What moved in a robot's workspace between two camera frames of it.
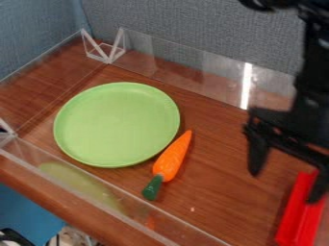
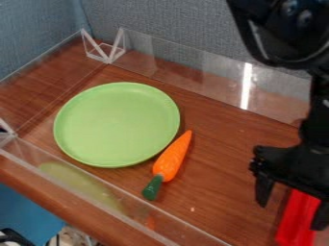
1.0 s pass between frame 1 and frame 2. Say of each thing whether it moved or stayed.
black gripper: moved
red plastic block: stayed
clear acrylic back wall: stayed
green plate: stayed
